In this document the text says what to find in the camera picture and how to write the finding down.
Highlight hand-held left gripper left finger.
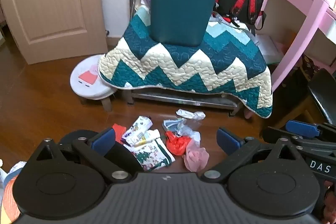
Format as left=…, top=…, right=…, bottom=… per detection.
left=35, top=127, right=140, bottom=184

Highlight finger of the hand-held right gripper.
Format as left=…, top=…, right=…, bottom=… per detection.
left=262, top=126, right=336, bottom=152
left=286, top=120, right=336, bottom=141

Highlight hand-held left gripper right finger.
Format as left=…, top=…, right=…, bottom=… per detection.
left=201, top=127, right=303, bottom=184

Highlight small red packet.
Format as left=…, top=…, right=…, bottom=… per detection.
left=112, top=123, right=130, bottom=145

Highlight pink cloth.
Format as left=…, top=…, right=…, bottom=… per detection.
left=184, top=141, right=210, bottom=172

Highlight white purple snack wrapper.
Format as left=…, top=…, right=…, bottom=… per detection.
left=121, top=116, right=153, bottom=146

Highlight white tissue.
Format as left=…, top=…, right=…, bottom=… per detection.
left=176, top=109, right=206, bottom=120

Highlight red plastic bag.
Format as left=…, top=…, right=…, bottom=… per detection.
left=165, top=131, right=195, bottom=156

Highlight green white printed bag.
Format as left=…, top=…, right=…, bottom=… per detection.
left=123, top=130, right=176, bottom=172

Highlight clear blue plastic wrapper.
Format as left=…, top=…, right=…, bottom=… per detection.
left=163, top=118, right=201, bottom=141

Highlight teal plastic bin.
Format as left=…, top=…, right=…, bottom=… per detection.
left=150, top=0, right=224, bottom=47

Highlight person's right hand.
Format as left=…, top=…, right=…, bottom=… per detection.
left=323, top=183, right=336, bottom=215

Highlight black chair seat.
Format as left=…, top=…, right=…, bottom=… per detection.
left=273, top=68, right=336, bottom=130

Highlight dark patterned bag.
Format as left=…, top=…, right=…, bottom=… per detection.
left=299, top=55, right=320, bottom=81

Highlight teal zigzag quilted blanket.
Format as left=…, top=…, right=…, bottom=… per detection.
left=98, top=4, right=274, bottom=119

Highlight white papers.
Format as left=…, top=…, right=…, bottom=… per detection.
left=256, top=34, right=284, bottom=65

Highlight orange striped cloth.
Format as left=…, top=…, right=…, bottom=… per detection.
left=0, top=160, right=27, bottom=224

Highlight wooden door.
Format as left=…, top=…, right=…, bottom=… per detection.
left=0, top=0, right=109, bottom=65

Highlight metal bench frame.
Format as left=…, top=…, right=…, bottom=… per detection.
left=121, top=88, right=245, bottom=117

